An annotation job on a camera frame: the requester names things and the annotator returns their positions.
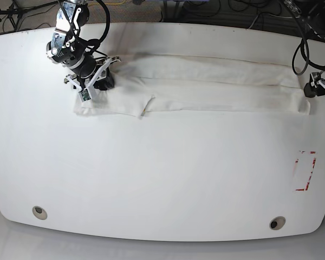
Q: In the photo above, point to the right table grommet hole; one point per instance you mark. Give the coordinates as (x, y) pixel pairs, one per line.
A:
(277, 223)

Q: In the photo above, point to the left table grommet hole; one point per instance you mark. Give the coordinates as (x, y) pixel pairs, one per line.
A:
(39, 213)

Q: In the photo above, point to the white T-shirt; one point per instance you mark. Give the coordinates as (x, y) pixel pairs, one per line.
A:
(163, 83)

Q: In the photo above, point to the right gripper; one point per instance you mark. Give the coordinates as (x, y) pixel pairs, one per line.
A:
(93, 74)

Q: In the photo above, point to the table grommet hole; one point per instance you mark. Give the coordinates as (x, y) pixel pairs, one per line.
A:
(39, 213)
(277, 223)

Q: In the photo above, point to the black tripod stand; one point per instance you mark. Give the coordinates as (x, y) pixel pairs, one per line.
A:
(14, 13)

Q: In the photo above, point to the red tape marking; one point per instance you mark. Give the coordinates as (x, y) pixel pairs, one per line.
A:
(303, 170)

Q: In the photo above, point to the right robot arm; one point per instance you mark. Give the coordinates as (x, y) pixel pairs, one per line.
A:
(67, 47)

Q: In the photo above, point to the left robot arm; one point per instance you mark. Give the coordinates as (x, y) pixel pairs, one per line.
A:
(309, 17)

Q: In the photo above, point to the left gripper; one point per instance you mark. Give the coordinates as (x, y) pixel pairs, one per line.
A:
(316, 85)

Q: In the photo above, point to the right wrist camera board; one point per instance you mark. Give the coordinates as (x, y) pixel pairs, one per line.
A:
(86, 94)

